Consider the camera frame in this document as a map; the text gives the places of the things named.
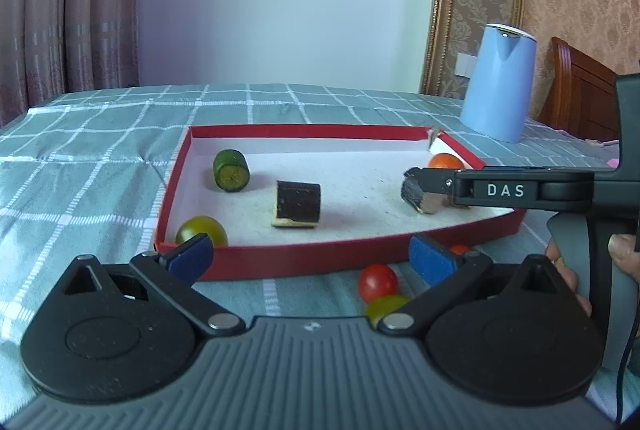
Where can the dark eggplant piece gripped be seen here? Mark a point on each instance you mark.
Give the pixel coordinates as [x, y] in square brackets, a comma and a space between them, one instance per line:
[417, 200]

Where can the gold ornate wall frame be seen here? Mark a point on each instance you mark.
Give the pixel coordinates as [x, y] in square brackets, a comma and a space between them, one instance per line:
[446, 10]

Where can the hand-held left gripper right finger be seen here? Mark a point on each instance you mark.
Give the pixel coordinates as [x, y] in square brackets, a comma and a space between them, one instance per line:
[429, 260]

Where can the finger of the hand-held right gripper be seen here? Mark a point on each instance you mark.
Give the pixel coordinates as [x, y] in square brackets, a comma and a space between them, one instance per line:
[432, 180]

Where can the red cardboard box tray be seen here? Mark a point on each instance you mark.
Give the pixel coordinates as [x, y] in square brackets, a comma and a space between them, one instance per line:
[360, 195]

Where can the pink paper scrap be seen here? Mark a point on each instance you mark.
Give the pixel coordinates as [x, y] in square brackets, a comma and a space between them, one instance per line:
[614, 163]

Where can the yellow-green tomato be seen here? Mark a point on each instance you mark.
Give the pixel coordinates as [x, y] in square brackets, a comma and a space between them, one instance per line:
[382, 307]

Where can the white wall socket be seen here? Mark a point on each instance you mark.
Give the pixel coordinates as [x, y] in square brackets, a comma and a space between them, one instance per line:
[466, 63]

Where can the person's right hand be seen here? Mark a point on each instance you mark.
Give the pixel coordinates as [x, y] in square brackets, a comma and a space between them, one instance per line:
[567, 275]

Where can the small red cherry tomato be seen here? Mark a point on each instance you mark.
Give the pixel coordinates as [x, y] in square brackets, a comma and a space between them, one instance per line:
[459, 250]

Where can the wooden chair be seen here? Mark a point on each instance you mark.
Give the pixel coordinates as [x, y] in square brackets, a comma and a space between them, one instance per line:
[575, 95]

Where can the blue electric kettle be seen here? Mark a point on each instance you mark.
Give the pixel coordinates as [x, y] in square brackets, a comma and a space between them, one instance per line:
[495, 95]

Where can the green cucumber piece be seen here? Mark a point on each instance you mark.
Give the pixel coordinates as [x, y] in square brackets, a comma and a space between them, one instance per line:
[231, 170]

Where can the patterned pink curtain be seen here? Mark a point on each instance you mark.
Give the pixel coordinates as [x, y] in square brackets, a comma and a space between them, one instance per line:
[65, 10]

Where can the orange mandarin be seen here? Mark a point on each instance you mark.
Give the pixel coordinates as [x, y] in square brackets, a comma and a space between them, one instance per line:
[446, 161]

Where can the dark eggplant piece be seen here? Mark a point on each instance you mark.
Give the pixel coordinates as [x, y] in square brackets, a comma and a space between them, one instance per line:
[297, 202]

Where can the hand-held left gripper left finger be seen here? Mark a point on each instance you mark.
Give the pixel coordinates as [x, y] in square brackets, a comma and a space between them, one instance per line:
[191, 256]

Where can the green tomato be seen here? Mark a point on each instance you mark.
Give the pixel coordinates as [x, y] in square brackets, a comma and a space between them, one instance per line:
[202, 230]

